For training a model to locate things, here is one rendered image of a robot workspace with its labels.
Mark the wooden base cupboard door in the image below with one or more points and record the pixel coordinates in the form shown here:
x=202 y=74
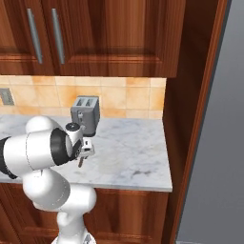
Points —
x=127 y=216
x=12 y=213

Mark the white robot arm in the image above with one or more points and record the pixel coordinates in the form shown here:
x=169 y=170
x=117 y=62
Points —
x=35 y=152

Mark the grey wall socket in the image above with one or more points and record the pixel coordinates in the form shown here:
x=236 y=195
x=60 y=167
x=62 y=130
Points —
x=5 y=96

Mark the grey toaster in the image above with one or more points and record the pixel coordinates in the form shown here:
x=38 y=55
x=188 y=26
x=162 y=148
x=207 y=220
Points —
x=85 y=114

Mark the wooden wall cupboard door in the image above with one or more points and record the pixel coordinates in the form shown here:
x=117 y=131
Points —
x=16 y=35
x=117 y=35

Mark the tall wooden side panel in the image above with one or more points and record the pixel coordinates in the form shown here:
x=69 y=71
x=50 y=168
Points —
x=187 y=95

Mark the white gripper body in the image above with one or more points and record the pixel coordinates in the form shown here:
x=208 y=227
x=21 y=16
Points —
x=87 y=152

